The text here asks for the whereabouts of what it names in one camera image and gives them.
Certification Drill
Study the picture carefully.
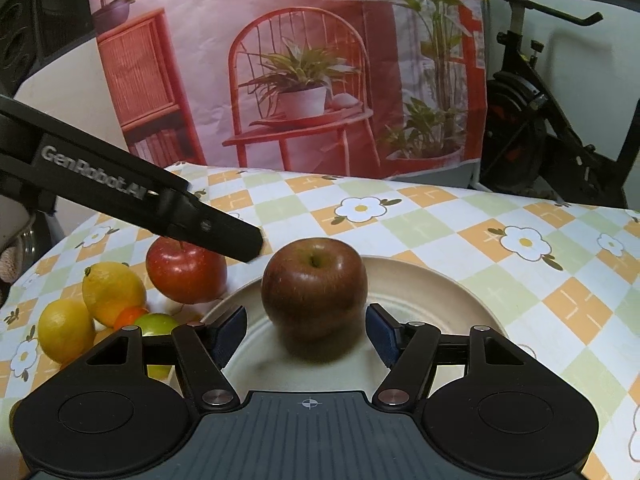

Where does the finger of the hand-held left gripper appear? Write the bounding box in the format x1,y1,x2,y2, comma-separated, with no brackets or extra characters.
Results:
160,187,264,263

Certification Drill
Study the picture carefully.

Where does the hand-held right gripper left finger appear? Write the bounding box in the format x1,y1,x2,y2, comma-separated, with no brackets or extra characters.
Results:
85,305,248,411

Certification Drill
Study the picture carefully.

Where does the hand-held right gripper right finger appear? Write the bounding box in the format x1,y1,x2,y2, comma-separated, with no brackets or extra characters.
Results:
365,304,538,411

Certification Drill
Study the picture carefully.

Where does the beige round plate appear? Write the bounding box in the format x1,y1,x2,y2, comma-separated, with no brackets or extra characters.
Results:
200,255,511,393

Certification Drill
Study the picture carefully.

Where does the green apple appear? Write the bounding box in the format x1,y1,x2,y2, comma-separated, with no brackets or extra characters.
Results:
134,313,182,382

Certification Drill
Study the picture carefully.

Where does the dark red apple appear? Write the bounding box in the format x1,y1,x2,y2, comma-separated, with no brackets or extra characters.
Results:
261,237,368,348

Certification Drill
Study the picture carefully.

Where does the orange mandarin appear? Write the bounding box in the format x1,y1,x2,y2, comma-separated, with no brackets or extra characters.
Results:
114,306,150,332

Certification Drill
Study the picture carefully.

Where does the yellow lemon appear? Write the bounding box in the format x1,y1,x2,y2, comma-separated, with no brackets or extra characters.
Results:
82,262,148,328
37,300,97,365

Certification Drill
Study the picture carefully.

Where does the bright red apple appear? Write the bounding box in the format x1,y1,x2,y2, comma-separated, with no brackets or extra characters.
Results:
146,236,228,305

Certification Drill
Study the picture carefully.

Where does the checked floral tablecloth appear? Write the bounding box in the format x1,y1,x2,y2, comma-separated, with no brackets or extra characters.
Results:
0,160,640,480

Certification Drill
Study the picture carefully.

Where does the black exercise bike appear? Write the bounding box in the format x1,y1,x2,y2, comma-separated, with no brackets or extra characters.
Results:
472,0,640,208

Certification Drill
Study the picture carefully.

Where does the wall poster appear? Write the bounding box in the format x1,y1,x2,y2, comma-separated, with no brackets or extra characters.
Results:
85,0,488,181

